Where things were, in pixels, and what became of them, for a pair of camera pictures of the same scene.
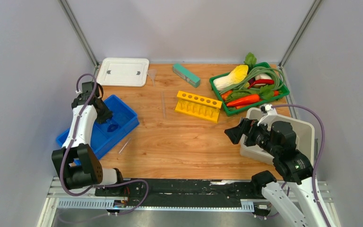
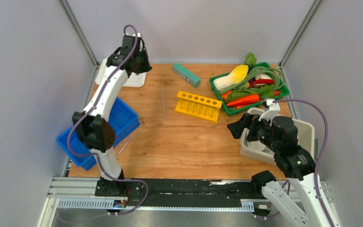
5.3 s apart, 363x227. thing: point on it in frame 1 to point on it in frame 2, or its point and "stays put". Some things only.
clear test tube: [124, 145] stays put
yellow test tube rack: [191, 104] stays put
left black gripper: [107, 115] to [146, 67]
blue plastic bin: [104, 135] stays put
